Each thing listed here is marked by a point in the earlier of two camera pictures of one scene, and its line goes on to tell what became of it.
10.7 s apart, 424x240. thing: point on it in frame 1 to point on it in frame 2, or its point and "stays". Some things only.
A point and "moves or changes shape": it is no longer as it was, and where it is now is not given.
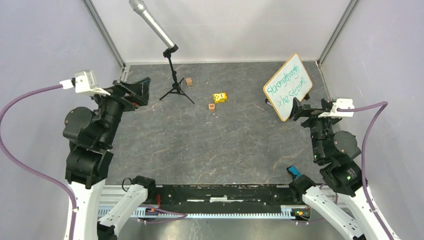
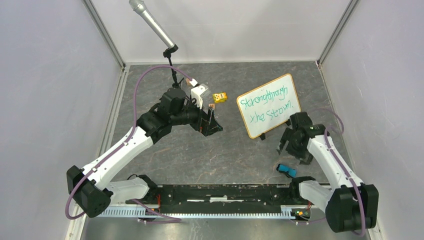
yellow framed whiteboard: x=291 y=80 to x=269 y=105
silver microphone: x=139 y=5 stays
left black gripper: x=137 y=90 to x=207 y=124
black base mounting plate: x=228 y=198 stays
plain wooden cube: x=189 y=81 stays
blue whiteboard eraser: x=294 y=171 moves or changes shape
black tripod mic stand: x=176 y=85 stays
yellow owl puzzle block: x=220 y=97 stays
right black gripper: x=298 y=106 to x=288 y=135
